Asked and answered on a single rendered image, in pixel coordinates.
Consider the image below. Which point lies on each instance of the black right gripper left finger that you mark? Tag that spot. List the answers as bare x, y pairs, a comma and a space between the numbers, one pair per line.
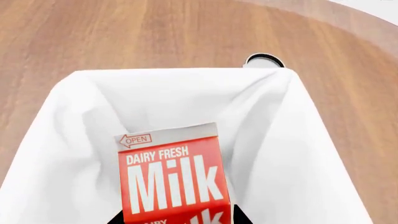
117, 219

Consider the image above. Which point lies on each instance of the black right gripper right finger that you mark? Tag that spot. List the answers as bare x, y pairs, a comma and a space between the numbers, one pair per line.
241, 215

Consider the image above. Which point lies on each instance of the red white milk carton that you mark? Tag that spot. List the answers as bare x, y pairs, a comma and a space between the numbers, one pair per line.
172, 177

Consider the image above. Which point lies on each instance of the white cloth lined basket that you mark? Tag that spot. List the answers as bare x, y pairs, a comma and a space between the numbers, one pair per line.
280, 151

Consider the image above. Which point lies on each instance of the white cup with dark rim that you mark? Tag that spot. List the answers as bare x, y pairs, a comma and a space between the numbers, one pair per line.
262, 61

